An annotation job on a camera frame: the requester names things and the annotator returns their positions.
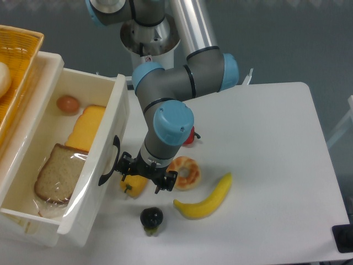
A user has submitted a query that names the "brown bread slice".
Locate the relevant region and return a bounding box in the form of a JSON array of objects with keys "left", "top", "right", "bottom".
[{"left": 34, "top": 144, "right": 88, "bottom": 204}]

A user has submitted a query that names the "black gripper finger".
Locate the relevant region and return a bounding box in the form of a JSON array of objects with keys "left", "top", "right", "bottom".
[
  {"left": 154, "top": 171, "right": 178, "bottom": 194},
  {"left": 115, "top": 151, "right": 137, "bottom": 181}
]

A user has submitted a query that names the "yellow woven basket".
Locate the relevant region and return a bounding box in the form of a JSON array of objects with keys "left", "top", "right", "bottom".
[{"left": 1, "top": 25, "right": 44, "bottom": 142}]

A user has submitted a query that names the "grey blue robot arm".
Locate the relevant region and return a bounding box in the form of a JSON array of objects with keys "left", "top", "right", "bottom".
[{"left": 86, "top": 1, "right": 239, "bottom": 191}]

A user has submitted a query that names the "brown egg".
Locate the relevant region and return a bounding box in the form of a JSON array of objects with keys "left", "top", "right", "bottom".
[{"left": 56, "top": 96, "right": 80, "bottom": 114}]

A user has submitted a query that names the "yellow banana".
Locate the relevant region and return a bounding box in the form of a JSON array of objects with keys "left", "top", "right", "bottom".
[{"left": 173, "top": 173, "right": 233, "bottom": 220}]

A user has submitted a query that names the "yellow bell pepper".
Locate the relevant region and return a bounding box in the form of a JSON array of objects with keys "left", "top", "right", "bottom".
[{"left": 120, "top": 175, "right": 148, "bottom": 198}]

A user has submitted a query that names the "glazed donut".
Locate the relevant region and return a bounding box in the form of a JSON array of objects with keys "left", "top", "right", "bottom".
[{"left": 167, "top": 156, "right": 201, "bottom": 191}]

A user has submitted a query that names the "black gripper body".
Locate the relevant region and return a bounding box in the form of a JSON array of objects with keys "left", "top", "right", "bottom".
[{"left": 131, "top": 154, "right": 167, "bottom": 184}]

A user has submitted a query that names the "white bread bun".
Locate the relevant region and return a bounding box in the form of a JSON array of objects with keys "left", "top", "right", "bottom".
[{"left": 0, "top": 62, "right": 12, "bottom": 98}]

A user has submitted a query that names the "red bell pepper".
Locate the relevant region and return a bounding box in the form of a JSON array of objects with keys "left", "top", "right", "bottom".
[{"left": 183, "top": 126, "right": 201, "bottom": 146}]

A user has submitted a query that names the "white drawer cabinet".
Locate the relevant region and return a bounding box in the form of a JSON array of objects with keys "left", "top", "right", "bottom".
[{"left": 1, "top": 51, "right": 64, "bottom": 247}]

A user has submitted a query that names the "yellow toast slice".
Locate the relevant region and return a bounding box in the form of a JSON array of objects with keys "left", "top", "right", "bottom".
[{"left": 65, "top": 105, "right": 105, "bottom": 152}]

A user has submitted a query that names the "black device at edge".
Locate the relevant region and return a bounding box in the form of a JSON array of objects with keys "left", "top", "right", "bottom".
[{"left": 331, "top": 224, "right": 353, "bottom": 253}]

